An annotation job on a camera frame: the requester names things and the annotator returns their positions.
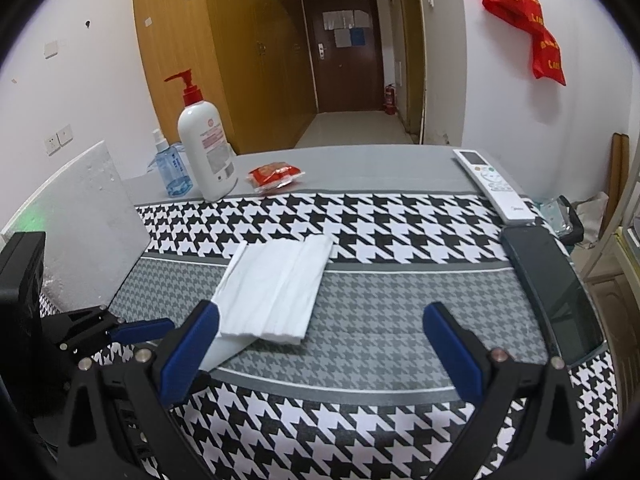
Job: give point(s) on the white red-pump lotion bottle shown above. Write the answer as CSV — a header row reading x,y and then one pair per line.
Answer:
x,y
210,150

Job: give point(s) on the white foam box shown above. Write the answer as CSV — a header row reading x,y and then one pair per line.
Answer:
x,y
95,210

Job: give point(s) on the black tablet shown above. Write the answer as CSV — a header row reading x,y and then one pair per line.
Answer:
x,y
550,285

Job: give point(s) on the white wall switch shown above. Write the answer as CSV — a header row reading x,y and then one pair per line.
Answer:
x,y
65,134

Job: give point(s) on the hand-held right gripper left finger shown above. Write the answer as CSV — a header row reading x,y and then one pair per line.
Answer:
x,y
192,350

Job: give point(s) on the white wall socket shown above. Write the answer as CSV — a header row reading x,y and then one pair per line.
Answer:
x,y
52,145

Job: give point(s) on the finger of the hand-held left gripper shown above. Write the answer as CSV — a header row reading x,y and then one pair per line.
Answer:
x,y
145,331
80,316

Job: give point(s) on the dark brown door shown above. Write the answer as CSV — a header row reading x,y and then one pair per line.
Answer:
x,y
345,75

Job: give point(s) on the red fire extinguisher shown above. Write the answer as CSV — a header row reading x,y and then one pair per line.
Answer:
x,y
390,101

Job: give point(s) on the white remote control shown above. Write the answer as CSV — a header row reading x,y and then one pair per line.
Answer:
x,y
492,180

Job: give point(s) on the clear blue spray bottle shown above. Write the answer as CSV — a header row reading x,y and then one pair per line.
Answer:
x,y
172,170

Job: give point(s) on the wooden wardrobe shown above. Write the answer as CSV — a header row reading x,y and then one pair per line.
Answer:
x,y
200,60

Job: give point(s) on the wooden side door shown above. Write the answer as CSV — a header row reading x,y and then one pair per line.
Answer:
x,y
412,60

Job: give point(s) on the white blank wall plate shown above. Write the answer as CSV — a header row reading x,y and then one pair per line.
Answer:
x,y
50,50

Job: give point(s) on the white tissue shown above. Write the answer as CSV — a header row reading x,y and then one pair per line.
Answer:
x,y
280,285

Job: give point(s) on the red snack packet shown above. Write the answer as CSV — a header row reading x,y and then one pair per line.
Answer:
x,y
275,176

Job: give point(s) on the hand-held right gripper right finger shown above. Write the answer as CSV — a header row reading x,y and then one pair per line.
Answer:
x,y
452,350

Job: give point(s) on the black basket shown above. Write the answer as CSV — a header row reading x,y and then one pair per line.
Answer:
x,y
567,217

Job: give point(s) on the wooden boards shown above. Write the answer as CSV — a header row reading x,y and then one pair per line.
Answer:
x,y
617,180

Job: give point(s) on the red hanging bag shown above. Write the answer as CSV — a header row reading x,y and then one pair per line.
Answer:
x,y
540,25

